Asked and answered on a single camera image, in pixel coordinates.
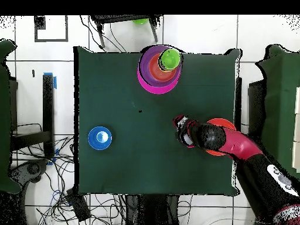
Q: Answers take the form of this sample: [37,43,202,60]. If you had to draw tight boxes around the pink bowl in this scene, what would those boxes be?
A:
[137,67,182,95]

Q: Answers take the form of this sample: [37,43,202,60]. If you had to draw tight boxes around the small orange bowl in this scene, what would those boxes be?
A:
[149,53,178,83]

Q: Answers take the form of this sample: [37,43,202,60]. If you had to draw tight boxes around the green cup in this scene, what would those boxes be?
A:
[159,48,182,71]

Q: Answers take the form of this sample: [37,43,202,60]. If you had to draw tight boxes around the purple bowl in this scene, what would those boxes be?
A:
[138,45,182,87]

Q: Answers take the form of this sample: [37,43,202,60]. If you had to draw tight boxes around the green bowl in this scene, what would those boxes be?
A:
[132,18,149,26]

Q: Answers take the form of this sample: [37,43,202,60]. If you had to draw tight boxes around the large orange bowl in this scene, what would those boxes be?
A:
[205,118,237,157]

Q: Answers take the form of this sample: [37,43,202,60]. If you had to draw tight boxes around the dark green tablecloth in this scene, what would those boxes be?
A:
[73,46,243,197]

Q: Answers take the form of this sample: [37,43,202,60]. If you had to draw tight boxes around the blue bowl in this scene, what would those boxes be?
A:
[87,126,113,151]

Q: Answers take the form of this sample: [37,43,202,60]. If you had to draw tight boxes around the green side table cloth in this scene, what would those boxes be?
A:
[0,39,22,195]
[254,43,300,181]

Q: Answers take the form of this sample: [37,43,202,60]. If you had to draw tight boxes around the white boxes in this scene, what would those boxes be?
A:
[291,86,300,174]

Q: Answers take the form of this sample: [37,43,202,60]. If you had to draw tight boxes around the black metal stool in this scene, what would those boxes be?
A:
[89,14,163,49]

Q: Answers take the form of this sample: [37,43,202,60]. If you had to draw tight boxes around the blue tape strip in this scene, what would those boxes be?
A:
[43,71,57,90]

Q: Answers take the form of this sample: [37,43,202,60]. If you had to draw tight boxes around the black power brick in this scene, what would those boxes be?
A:
[66,187,91,223]

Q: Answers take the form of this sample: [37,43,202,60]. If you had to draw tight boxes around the black cross beam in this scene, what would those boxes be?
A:
[10,130,52,151]

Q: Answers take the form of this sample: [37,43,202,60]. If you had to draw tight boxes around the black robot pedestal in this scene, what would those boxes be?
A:
[125,194,181,225]

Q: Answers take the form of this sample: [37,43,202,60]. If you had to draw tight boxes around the black upright post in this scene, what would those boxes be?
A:
[42,73,55,158]

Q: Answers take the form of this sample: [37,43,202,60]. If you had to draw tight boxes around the cable bundle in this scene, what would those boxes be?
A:
[10,122,79,225]

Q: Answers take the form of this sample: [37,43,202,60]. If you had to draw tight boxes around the black pedestal foot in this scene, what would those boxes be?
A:
[9,158,50,187]

